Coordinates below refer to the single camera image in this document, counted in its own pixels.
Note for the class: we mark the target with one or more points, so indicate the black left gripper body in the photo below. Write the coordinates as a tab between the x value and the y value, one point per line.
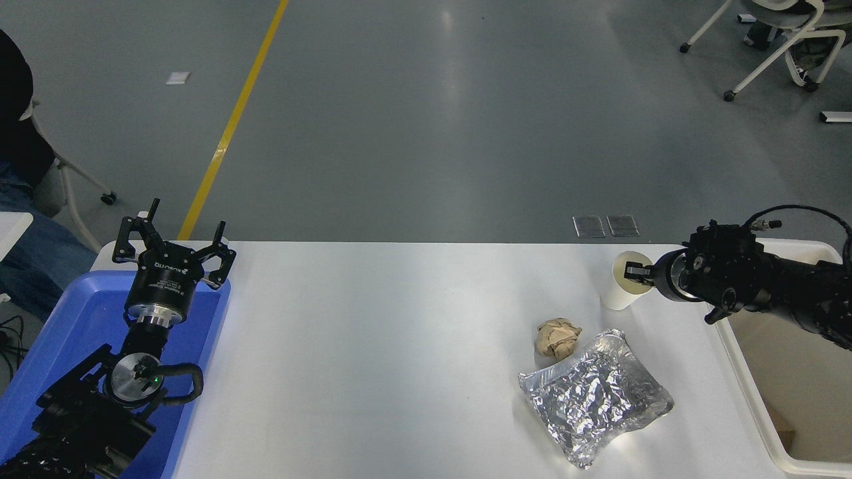
163	283

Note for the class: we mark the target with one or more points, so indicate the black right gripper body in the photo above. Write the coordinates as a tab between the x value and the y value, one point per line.
663	274

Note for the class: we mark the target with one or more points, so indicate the white paper cup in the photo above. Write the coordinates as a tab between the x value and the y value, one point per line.
619	296

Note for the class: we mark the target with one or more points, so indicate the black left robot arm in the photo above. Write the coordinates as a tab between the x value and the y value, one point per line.
73	412

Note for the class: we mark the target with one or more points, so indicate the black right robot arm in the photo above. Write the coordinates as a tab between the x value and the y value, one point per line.
745	276

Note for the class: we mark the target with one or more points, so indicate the grey metal floor plate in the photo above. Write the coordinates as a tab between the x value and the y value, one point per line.
589	226
623	225

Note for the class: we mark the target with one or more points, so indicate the white wheeled chair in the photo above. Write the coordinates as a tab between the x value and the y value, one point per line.
66	183

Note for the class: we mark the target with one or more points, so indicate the blue plastic tray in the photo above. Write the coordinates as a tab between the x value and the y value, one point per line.
80	313

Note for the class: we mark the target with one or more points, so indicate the person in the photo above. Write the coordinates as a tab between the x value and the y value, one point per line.
33	259

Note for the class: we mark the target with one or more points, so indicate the crumpled tan paper ball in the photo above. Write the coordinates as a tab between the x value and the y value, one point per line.
558	338

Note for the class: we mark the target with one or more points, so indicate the white side table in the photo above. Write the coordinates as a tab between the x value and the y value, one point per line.
12	229

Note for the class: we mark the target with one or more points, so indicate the crumpled silver foil tray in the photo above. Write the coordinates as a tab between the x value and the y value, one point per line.
592	396

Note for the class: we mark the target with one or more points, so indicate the large pale plastic bin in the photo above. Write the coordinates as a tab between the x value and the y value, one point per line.
799	372

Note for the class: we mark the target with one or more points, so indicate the white paper scrap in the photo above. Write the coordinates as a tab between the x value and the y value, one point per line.
178	78

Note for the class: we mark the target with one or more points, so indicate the white furniture foot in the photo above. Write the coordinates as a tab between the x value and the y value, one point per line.
837	116

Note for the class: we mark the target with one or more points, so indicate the white grey office chair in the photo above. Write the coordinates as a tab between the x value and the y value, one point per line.
779	16

